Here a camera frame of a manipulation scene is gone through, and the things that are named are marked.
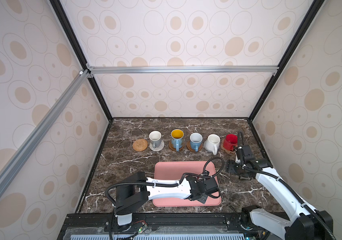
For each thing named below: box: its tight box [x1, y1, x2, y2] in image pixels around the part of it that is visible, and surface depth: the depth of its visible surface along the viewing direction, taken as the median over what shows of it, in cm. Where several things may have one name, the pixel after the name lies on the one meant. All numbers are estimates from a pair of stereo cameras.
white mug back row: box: [204, 134, 221, 156], surface depth 99 cm
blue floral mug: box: [189, 132, 203, 153], surface depth 96 cm
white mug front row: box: [148, 130, 162, 149], surface depth 99 cm
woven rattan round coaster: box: [132, 138, 148, 152], surface depth 105 cm
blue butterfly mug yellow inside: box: [170, 128, 185, 152], surface depth 96 cm
